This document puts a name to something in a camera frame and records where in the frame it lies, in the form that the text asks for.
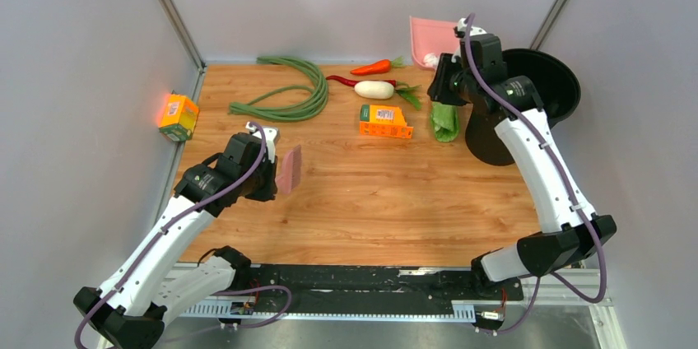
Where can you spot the black trash bin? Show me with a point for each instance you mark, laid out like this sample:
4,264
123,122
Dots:
534,80

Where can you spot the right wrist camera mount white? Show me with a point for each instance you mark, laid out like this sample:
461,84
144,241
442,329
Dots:
462,26

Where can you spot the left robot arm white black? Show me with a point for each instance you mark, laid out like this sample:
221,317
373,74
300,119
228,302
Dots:
133,307

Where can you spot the paper scrap centre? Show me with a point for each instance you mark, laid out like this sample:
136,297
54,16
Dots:
431,60

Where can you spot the green long beans bundle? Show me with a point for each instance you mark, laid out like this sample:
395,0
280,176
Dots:
311,106

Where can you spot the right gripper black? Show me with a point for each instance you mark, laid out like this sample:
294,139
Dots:
439,90

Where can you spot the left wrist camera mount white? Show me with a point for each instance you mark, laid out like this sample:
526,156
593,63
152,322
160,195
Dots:
269,136

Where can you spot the pink dustpan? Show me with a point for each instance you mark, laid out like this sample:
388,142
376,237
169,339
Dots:
432,36

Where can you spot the orange yellow sponge pack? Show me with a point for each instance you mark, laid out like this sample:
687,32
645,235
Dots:
179,118

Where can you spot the napa cabbage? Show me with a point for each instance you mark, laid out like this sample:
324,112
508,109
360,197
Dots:
444,122

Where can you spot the red chili pepper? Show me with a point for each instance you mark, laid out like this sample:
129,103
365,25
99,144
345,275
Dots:
353,83

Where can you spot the white radish with leaves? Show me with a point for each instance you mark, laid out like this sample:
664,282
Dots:
384,90

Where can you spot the orange box on table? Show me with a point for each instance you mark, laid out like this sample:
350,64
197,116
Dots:
384,121

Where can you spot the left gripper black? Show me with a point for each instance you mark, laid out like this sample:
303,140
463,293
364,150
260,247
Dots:
269,191

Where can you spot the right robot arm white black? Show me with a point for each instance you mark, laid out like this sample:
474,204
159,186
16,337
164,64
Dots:
570,228

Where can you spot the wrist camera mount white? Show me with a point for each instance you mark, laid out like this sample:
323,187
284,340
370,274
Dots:
269,136
462,26

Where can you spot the pink hand brush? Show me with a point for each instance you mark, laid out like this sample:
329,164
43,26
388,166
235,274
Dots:
289,173

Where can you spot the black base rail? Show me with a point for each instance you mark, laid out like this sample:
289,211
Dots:
368,290

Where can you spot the orange carrot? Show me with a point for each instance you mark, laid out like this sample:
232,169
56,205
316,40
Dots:
380,67

